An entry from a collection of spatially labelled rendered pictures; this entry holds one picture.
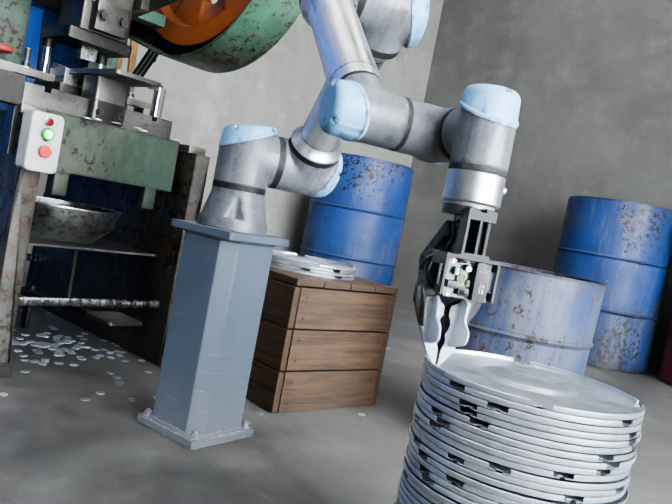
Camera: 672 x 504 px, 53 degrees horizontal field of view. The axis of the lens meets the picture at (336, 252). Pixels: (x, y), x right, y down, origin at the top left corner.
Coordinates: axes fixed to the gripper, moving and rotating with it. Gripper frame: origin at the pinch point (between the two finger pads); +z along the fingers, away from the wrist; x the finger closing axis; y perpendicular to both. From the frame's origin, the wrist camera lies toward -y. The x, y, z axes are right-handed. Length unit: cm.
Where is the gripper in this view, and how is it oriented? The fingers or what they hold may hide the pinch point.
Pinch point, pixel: (435, 353)
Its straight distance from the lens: 92.0
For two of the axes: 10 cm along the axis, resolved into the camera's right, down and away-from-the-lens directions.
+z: -1.9, 9.8, 0.5
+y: 1.5, 0.8, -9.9
